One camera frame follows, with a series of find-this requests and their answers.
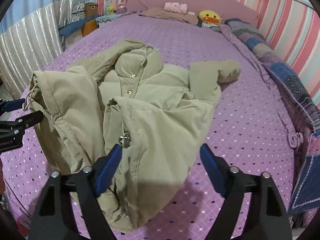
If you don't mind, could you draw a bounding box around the beige puffer jacket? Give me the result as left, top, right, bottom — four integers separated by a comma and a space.
28, 40, 241, 232

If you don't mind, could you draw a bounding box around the blue purple patchwork blanket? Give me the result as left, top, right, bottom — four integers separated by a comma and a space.
220, 18, 319, 215

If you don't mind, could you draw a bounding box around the silver white curtain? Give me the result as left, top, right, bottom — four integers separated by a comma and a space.
1, 0, 84, 98

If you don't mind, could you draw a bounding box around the blue fabric beside bed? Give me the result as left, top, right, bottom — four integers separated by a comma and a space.
59, 15, 99, 38

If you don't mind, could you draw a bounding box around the brown cardboard box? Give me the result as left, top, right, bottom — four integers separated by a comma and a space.
85, 3, 99, 18

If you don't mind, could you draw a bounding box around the brown folded garment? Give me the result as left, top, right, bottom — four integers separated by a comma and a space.
139, 8, 199, 25

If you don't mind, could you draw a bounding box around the pink folded cloth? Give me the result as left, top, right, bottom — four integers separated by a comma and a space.
164, 2, 188, 15

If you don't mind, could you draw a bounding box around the yellow duck plush toy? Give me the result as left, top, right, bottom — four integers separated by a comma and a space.
197, 10, 222, 28

